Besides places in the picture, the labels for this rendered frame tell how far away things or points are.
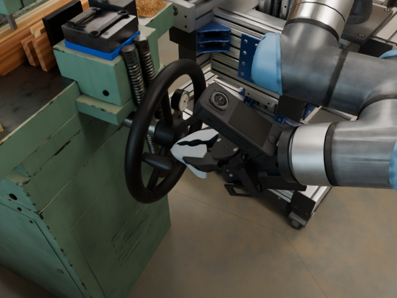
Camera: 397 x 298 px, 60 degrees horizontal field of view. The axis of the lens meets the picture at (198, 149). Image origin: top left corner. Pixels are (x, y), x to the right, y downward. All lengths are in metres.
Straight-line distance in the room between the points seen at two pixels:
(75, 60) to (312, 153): 0.44
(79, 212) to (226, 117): 0.52
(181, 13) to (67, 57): 0.66
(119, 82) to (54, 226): 0.34
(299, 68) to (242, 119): 0.10
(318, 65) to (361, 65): 0.05
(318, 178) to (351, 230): 1.20
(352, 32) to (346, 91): 0.62
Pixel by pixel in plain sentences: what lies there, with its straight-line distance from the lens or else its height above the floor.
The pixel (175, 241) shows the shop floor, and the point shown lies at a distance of 1.45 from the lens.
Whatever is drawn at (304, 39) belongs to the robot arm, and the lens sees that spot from 0.47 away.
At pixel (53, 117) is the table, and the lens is 0.67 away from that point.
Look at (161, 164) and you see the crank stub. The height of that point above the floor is 0.86.
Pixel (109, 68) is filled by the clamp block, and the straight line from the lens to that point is 0.61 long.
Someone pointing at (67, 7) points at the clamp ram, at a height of 0.99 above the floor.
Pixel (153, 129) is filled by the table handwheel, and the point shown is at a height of 0.82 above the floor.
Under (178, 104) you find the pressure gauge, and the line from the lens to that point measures 0.96.
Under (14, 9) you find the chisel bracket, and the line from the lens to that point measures 0.73.
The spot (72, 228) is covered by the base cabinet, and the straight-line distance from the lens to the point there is 0.85.
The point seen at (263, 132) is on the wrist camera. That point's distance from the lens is 0.43.
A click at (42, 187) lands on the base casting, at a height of 0.76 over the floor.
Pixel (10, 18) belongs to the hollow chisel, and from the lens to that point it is 0.78.
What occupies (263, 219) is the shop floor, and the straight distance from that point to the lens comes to 1.53.
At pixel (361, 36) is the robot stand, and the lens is 1.05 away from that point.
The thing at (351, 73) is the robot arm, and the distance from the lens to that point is 0.45.
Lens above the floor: 1.28
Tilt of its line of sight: 47 degrees down
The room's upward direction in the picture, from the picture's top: straight up
